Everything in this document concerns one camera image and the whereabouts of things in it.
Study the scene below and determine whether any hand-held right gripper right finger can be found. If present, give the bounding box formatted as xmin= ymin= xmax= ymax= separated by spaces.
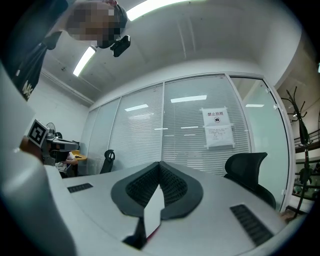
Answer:
xmin=159 ymin=160 xmax=204 ymax=221

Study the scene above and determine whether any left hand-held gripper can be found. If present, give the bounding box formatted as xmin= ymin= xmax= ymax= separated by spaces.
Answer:
xmin=26 ymin=118 xmax=81 ymax=166

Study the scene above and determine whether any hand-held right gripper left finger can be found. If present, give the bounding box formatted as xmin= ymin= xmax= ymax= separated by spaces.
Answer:
xmin=110 ymin=161 xmax=161 ymax=218

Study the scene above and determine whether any white wet wipes pack lid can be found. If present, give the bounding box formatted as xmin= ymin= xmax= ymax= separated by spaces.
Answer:
xmin=143 ymin=185 xmax=166 ymax=241

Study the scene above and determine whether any person's left forearm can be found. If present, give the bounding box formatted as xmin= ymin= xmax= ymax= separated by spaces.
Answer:
xmin=19 ymin=136 xmax=45 ymax=164

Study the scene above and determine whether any small black office chair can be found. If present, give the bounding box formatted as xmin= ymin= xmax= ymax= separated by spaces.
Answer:
xmin=99 ymin=149 xmax=116 ymax=175

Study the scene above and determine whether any orange round table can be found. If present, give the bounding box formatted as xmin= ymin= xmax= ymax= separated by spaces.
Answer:
xmin=70 ymin=150 xmax=88 ymax=162

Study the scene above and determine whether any large black mesh office chair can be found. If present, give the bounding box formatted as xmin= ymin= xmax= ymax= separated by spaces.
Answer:
xmin=223 ymin=151 xmax=277 ymax=210

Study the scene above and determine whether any glass partition with blinds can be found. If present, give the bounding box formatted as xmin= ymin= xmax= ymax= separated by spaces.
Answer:
xmin=79 ymin=71 xmax=294 ymax=213

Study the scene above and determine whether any white paper notice small print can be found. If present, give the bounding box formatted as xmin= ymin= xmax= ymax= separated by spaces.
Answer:
xmin=203 ymin=124 xmax=236 ymax=150

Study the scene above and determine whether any white paper notice red print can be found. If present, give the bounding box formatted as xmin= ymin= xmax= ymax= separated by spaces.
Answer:
xmin=201 ymin=106 xmax=231 ymax=128

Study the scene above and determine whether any long ceiling light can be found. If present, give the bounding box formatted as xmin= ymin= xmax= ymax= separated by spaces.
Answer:
xmin=72 ymin=45 xmax=98 ymax=78
xmin=125 ymin=0 xmax=192 ymax=22

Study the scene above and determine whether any person's black shirt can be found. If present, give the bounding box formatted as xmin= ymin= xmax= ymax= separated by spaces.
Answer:
xmin=0 ymin=0 xmax=70 ymax=102

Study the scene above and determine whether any person's head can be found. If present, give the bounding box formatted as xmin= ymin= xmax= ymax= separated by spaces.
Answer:
xmin=65 ymin=0 xmax=129 ymax=50

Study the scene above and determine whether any black coat rack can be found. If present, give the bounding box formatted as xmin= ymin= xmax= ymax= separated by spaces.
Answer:
xmin=280 ymin=85 xmax=314 ymax=219

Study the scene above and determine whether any dark metal railing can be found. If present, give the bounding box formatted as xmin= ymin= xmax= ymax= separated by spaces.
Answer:
xmin=293 ymin=128 xmax=320 ymax=154

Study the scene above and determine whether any black head-mounted camera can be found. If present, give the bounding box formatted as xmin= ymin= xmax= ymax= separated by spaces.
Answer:
xmin=109 ymin=34 xmax=132 ymax=58

